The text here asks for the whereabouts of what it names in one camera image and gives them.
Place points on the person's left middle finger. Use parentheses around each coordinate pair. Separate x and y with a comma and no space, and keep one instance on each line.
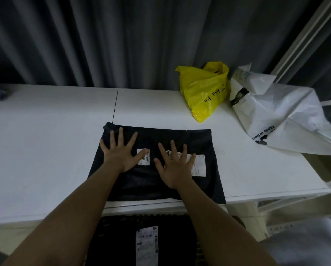
(121,137)

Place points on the white lower shelf frame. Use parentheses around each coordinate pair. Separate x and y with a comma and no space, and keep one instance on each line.
(298,207)

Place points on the grey curtain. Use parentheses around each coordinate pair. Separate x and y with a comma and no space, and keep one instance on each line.
(113,38)

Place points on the person's right little finger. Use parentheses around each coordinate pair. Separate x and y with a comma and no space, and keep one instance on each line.
(191,162)

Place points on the white metal rack frame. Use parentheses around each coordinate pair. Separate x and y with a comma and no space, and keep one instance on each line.
(301,35)

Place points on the person's right forearm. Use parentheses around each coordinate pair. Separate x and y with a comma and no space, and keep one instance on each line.
(215,227)

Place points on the person's right middle finger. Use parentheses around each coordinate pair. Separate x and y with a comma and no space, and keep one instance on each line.
(174,151)

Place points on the small white paper tag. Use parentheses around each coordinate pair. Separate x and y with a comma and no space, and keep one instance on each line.
(146,160)

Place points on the person's left forearm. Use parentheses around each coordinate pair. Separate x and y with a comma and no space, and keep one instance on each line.
(71,216)

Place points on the person's left thumb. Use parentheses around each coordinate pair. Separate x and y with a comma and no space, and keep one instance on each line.
(141,157)

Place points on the large white paper tag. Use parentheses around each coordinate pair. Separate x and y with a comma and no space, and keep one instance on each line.
(199,166)

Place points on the white plastic bag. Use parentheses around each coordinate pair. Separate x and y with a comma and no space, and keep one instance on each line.
(287,113)

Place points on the white fabric bundle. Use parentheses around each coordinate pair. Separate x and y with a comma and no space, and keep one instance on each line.
(306,243)

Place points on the black garment with long label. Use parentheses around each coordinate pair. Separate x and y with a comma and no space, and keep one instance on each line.
(113,241)

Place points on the person's left little finger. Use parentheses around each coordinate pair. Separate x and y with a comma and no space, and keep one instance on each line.
(104,146)

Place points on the person's left hand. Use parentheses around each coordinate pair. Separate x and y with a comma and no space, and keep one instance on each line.
(119,157)

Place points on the person's right thumb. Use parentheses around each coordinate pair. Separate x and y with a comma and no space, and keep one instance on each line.
(159,168)

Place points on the long white label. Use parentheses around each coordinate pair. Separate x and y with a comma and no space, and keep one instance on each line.
(146,246)

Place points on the yellow plastic bag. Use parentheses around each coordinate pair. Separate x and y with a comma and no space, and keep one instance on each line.
(203,90)

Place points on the person's right hand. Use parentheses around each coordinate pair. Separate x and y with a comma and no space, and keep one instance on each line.
(175,173)

